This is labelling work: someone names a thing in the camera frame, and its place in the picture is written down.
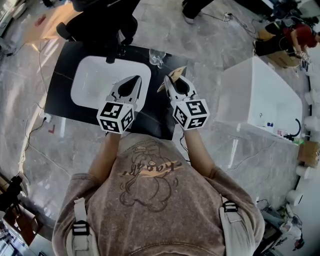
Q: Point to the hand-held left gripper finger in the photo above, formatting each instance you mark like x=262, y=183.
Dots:
x=136, y=95
x=121, y=90

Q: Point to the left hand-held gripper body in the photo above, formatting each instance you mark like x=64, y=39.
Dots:
x=112, y=117

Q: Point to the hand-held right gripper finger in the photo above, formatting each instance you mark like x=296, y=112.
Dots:
x=186, y=87
x=171, y=92

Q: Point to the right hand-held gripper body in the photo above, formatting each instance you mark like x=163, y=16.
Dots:
x=191, y=113

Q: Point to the clear drinking glass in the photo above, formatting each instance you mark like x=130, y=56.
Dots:
x=156, y=58

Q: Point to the person's right forearm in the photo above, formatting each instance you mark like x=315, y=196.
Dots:
x=198, y=152

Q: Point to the person's left forearm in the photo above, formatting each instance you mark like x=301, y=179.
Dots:
x=106, y=155

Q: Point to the white sink basin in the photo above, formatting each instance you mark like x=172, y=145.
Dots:
x=95, y=82

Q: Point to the dark wooden vanity cabinet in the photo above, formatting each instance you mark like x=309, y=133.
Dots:
x=155, y=120

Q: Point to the black sink faucet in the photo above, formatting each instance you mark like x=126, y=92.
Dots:
x=110, y=60

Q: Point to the white power strip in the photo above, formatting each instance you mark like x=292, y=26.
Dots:
x=46, y=118

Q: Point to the white bathtub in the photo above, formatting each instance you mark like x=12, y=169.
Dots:
x=260, y=97

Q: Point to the black office chair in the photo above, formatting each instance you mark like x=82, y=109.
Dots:
x=100, y=20

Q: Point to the small blue-capped bottle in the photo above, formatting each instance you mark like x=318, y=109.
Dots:
x=269, y=124

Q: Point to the light wooden table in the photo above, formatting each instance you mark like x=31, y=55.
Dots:
x=55, y=22

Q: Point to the cardboard box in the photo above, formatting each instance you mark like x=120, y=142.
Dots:
x=308, y=153
x=280, y=56

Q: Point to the black bathtub faucet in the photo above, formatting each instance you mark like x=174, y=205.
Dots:
x=297, y=127

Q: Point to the brown printed t-shirt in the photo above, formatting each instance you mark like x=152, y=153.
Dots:
x=155, y=220

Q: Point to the green packet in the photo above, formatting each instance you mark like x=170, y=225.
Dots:
x=298, y=142

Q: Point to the white cylinder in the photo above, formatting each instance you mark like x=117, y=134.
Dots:
x=294, y=197
x=303, y=172
x=312, y=124

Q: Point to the black camera tripod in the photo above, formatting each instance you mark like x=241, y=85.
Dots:
x=11, y=192

